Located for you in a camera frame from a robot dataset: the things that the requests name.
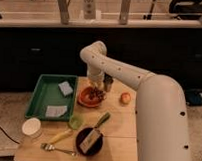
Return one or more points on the green yellow spatula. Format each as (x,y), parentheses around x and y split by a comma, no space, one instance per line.
(75,122)

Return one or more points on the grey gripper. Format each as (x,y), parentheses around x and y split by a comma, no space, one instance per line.
(107,83)

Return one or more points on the blue sponge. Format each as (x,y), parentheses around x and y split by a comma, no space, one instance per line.
(65,88)

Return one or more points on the green plastic tray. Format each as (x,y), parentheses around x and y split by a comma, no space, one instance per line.
(47,93)

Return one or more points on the red bowl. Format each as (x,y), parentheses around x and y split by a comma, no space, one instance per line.
(83,98)

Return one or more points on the black round plate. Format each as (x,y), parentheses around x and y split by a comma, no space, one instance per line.
(96,147)

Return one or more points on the orange peach fruit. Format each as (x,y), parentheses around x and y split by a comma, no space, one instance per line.
(125,98)

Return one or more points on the white railing counter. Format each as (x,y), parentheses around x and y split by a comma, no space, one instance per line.
(44,13)

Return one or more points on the white round container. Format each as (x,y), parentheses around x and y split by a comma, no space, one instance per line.
(32,127)

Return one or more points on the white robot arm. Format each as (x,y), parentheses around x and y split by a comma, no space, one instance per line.
(161,117)

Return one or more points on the silver metal spoon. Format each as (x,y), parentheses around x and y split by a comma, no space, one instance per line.
(50,147)

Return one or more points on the dark purple grapes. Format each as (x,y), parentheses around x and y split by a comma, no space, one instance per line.
(96,93)

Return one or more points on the grey folded cloth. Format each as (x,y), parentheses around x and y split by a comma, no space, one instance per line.
(55,111)

